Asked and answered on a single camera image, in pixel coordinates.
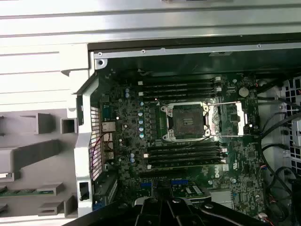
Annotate black RAM slot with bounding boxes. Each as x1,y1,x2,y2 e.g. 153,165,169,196
147,160,226,168
141,76,222,82
141,81,222,88
145,154,226,161
141,92,222,99
147,141,224,148
141,87,222,93
147,147,226,155

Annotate silver chipset heatsink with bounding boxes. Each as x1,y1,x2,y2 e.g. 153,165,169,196
209,189,233,204

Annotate metal drive cage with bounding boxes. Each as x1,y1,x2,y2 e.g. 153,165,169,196
279,76,301,170

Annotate metal locking lever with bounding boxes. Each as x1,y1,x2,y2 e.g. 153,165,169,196
181,137,221,150

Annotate CPU socket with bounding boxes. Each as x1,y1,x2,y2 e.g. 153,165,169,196
161,101,212,142

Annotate green RAM stick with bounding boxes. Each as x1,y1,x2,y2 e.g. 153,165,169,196
0,189,54,198

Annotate green motherboard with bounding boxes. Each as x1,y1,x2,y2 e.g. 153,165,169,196
97,70,268,226

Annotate grey parts rack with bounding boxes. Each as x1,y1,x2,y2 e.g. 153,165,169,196
0,113,79,218

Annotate black open PC case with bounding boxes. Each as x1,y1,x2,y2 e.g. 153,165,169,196
72,42,301,226

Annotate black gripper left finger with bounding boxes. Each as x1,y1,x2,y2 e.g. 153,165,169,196
69,185,166,226

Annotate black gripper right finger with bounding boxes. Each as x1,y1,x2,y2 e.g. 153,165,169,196
165,186,270,226

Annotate black expansion slot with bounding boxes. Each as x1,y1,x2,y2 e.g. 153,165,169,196
138,171,190,179

